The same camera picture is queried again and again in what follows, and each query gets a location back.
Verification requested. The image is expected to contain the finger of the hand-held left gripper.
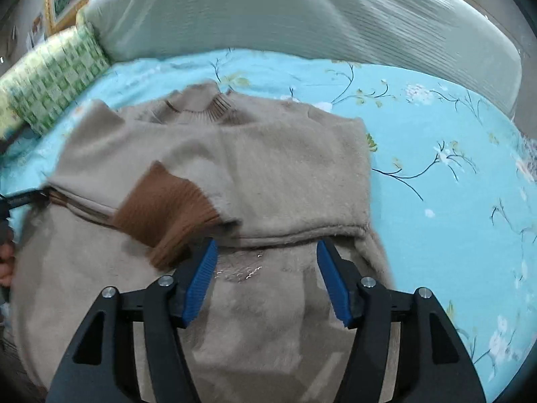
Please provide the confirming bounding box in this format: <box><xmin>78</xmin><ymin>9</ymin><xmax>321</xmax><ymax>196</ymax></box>
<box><xmin>0</xmin><ymin>190</ymin><xmax>49</xmax><ymax>221</ymax></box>

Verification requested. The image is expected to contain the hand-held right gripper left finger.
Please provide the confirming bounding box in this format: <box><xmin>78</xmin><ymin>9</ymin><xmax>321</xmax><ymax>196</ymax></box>
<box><xmin>45</xmin><ymin>238</ymin><xmax>219</xmax><ymax>403</ymax></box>

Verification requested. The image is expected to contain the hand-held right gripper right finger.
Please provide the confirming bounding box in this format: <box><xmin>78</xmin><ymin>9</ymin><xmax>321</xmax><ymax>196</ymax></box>
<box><xmin>316</xmin><ymin>238</ymin><xmax>487</xmax><ymax>403</ymax></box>

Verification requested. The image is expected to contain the grey towel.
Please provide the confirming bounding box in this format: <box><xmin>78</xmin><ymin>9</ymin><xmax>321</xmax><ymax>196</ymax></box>
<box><xmin>8</xmin><ymin>82</ymin><xmax>395</xmax><ymax>403</ymax></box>

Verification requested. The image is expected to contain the person's left hand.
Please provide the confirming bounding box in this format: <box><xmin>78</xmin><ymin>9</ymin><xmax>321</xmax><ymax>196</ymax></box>
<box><xmin>0</xmin><ymin>241</ymin><xmax>17</xmax><ymax>288</ymax></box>

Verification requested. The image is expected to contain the green checked pillow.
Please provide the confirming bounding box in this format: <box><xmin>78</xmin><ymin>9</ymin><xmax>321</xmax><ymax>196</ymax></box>
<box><xmin>0</xmin><ymin>23</ymin><xmax>112</xmax><ymax>135</ymax></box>

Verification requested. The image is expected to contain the blue floral duvet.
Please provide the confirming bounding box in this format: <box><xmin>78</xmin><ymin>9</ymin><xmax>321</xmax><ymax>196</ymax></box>
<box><xmin>0</xmin><ymin>48</ymin><xmax>537</xmax><ymax>403</ymax></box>

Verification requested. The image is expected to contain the grey floral bed sheet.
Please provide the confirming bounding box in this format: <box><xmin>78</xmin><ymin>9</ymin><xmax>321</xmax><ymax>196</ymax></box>
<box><xmin>518</xmin><ymin>128</ymin><xmax>537</xmax><ymax>185</ymax></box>

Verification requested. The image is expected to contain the grey padded headboard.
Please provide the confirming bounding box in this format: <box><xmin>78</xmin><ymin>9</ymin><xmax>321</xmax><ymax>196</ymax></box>
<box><xmin>76</xmin><ymin>0</ymin><xmax>523</xmax><ymax>120</ymax></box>

